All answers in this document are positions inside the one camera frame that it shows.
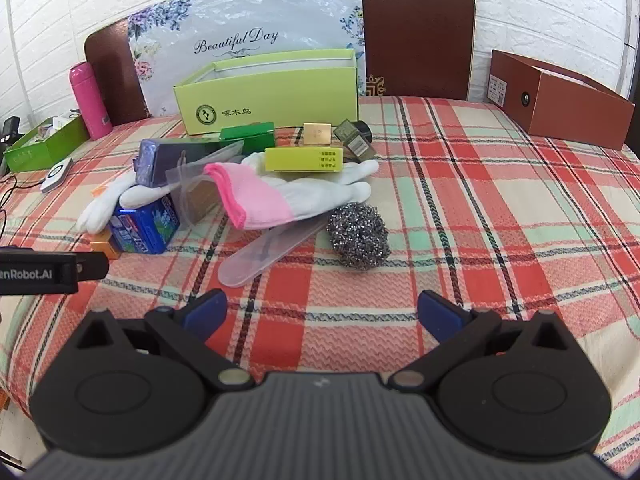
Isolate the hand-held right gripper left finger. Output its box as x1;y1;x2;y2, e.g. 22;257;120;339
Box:
74;288;256;393

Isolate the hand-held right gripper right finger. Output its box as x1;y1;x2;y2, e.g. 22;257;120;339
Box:
387;290;576;393

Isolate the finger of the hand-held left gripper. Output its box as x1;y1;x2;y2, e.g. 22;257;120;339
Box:
75;252;110;282

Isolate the blue gum pack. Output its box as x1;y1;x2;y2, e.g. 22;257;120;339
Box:
109;192;181;256

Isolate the yellow-green medicine box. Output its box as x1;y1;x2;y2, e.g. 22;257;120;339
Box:
264;146;344;173

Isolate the small green box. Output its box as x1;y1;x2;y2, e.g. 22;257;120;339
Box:
219;121;277;155

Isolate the tan gold box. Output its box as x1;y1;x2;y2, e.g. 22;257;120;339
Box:
303;122;334;147

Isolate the light green cardboard box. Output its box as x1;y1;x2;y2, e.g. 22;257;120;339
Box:
173;49;359;137

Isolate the translucent plastic case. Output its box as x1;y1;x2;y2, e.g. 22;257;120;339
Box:
217;212;331;288

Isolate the plaid bed sheet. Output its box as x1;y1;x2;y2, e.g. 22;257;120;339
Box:
0;95;640;466

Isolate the white round device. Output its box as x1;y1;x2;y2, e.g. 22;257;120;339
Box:
40;157;74;193

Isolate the steel wool scrubber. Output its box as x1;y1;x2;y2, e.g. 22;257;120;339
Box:
326;203;392;271

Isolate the dark green open box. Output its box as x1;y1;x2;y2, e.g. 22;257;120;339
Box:
2;114;91;173

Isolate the purple box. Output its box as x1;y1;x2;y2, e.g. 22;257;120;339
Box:
136;139;221;188

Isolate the pink thermos bottle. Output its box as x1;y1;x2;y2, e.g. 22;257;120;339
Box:
69;61;113;141

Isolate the olive small box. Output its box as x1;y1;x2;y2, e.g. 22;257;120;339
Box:
334;120;377;163

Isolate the brown cardboard box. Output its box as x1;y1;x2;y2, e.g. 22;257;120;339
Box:
487;50;636;151

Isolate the brown wooden headboard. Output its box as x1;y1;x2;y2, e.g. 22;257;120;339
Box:
84;0;476;126

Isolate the floral plastic-wrapped cushion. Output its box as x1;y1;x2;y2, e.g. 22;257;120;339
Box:
127;0;363;118

